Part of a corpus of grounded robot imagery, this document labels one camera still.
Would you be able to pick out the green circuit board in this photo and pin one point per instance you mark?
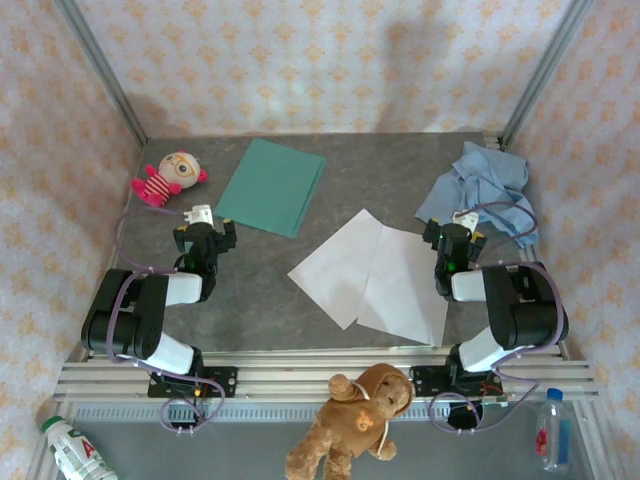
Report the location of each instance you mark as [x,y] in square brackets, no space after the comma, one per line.
[495,401]

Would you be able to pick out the crumpled blue cloth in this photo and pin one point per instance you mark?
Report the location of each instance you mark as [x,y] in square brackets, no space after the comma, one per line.
[480,170]

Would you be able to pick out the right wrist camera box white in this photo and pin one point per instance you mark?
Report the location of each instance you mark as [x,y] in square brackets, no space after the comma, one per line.
[466,220]

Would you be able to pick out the brown teddy bear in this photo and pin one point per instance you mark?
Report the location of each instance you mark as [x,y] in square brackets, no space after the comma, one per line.
[350,420]

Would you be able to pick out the pink striped plush doll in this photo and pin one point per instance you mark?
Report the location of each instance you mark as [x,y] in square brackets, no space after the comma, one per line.
[150,187]

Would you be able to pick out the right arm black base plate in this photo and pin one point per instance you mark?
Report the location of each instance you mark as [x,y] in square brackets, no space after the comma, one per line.
[422,380]

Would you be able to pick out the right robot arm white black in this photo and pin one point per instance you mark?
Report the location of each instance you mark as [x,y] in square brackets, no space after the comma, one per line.
[520,310]

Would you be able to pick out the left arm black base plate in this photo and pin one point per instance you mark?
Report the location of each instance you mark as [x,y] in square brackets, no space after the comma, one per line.
[225,382]

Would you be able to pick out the clear plastic water bottle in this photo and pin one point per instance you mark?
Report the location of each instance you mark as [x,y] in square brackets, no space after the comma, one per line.
[552,435]

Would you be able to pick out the aluminium side rail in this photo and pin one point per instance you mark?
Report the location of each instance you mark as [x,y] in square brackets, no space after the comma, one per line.
[492,141]
[126,199]

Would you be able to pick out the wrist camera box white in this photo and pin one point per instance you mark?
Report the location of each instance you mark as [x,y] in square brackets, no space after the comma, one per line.
[200,215]
[466,220]

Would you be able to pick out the white milk bottle green cap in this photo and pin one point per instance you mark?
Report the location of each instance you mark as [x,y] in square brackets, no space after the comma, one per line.
[75,450]

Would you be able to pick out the white paper sheet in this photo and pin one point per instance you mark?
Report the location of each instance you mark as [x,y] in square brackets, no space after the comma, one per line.
[405,290]
[330,270]

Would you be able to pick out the aluminium frame post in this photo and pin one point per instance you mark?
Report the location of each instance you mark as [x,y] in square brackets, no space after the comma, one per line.
[546,70]
[104,70]

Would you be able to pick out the aluminium cross rails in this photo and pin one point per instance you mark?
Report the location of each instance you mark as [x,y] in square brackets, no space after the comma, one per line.
[300,380]

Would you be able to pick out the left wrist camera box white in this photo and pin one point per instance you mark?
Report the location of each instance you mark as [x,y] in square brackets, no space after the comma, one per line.
[200,215]

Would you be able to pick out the green paper folder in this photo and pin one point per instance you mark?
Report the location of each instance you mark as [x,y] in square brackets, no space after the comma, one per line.
[270,190]

